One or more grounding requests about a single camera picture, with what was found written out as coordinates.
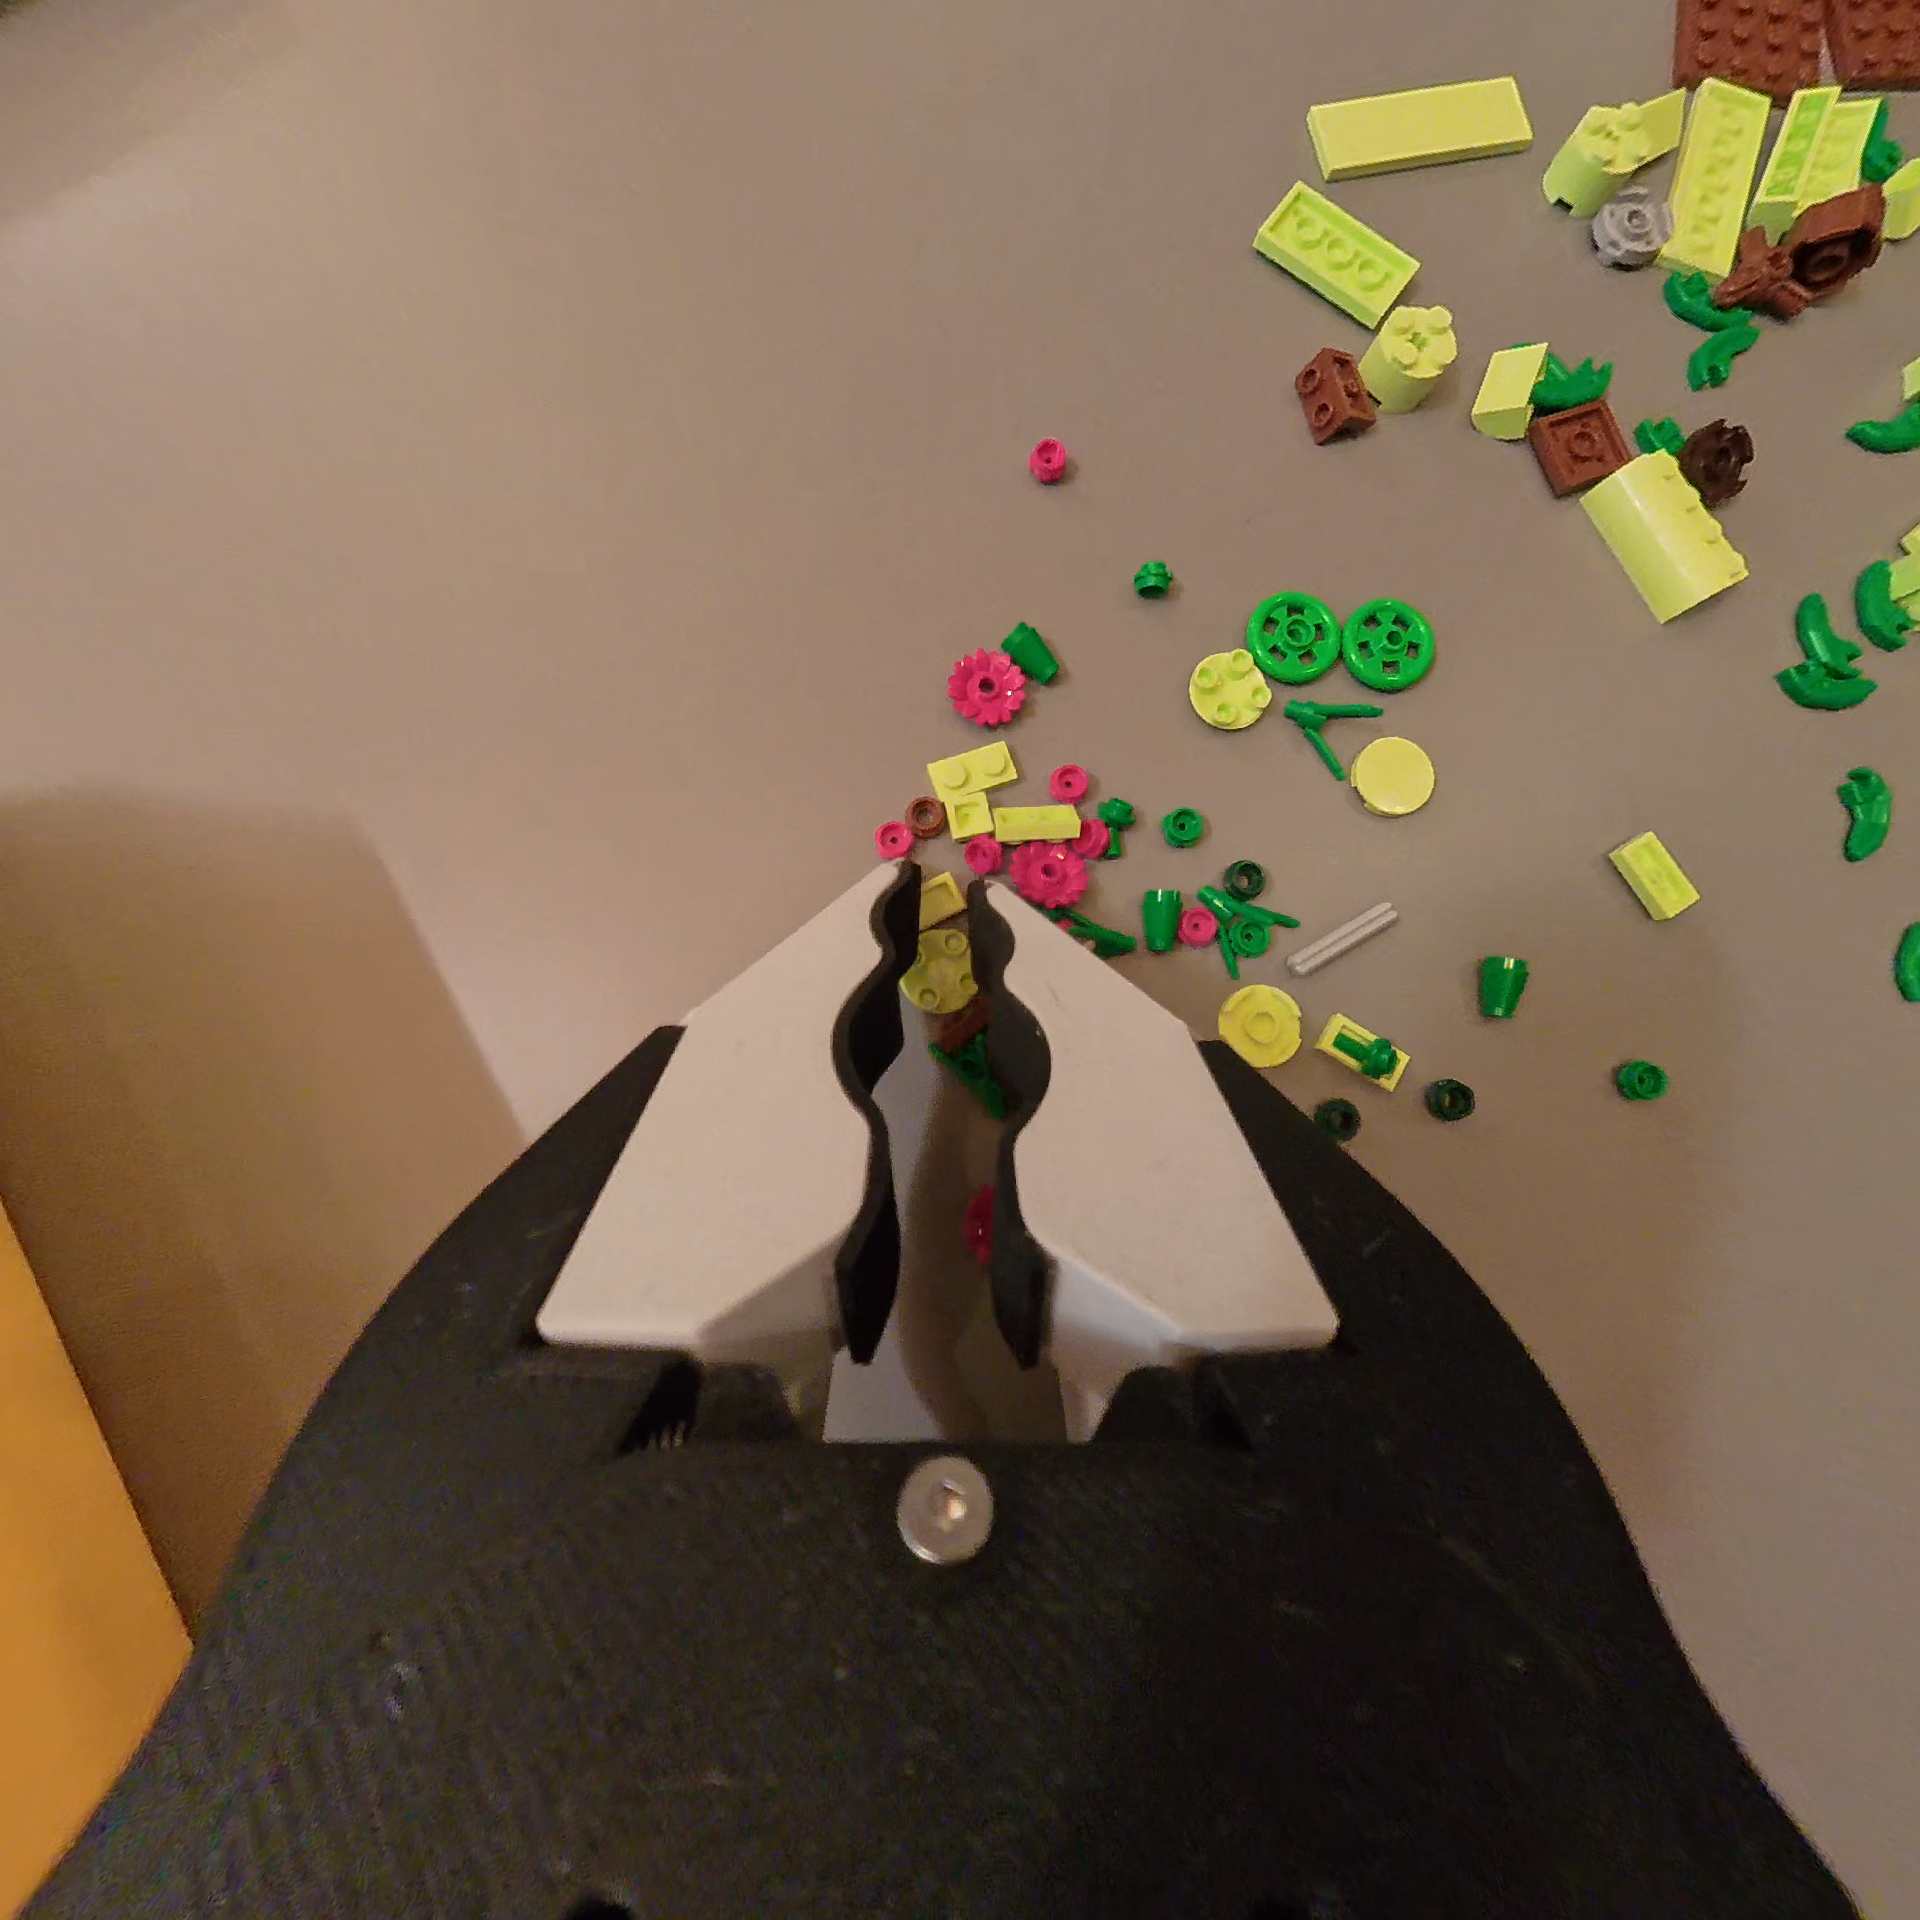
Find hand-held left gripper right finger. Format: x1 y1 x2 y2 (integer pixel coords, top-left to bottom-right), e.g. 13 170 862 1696
966 880 1342 1446

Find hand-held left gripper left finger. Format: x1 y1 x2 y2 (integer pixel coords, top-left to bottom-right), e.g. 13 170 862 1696
534 861 922 1446

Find lime round studded plate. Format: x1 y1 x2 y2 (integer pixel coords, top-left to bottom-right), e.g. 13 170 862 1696
1189 648 1276 734
897 924 980 1012

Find lime round jumper plate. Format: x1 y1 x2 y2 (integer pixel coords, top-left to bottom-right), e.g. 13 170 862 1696
1216 983 1306 1073

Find grey bar piece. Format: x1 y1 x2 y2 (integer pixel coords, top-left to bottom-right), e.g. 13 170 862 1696
1284 900 1402 978

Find small lime tile pieces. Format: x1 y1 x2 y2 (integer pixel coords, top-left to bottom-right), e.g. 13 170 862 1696
918 743 1702 1092

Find lime round smooth tile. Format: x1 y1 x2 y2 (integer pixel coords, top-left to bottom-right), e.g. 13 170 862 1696
1351 734 1438 820

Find small pink flower pieces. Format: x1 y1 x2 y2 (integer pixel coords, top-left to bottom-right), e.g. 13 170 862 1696
875 435 1220 1267

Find small green stud pieces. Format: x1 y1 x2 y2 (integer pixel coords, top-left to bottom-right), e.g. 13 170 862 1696
930 561 1670 1147

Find green wheel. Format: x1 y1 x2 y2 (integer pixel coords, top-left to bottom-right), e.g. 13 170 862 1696
1245 592 1345 690
1339 596 1438 692

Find yellow storage bin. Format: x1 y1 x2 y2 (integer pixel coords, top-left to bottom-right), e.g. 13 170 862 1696
0 1192 199 1884

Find scattered green leaf pieces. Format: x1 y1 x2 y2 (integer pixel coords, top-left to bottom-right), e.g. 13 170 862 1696
1531 271 1920 1009

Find brown square plate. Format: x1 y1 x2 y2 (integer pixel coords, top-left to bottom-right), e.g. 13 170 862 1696
1531 402 1635 501

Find grey round plate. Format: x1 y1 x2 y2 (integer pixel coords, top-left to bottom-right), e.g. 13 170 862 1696
1588 187 1676 274

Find pile of lime bricks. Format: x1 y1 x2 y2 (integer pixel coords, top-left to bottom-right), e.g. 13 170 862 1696
1253 75 1920 625

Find brown branch piece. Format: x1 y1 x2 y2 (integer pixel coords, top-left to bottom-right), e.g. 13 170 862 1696
1716 187 1889 321

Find brown studded plate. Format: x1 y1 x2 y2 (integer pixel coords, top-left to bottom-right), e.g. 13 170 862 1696
1673 0 1837 96
1823 0 1920 91

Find brown bracket brick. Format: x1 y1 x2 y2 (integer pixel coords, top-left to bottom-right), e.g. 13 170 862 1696
1295 349 1380 446

